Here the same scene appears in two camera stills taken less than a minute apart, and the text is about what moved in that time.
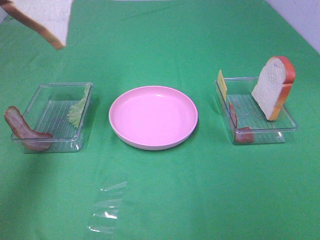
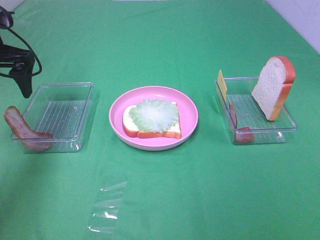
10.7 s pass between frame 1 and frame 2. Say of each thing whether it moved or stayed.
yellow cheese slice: stayed
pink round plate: stayed
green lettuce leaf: moved
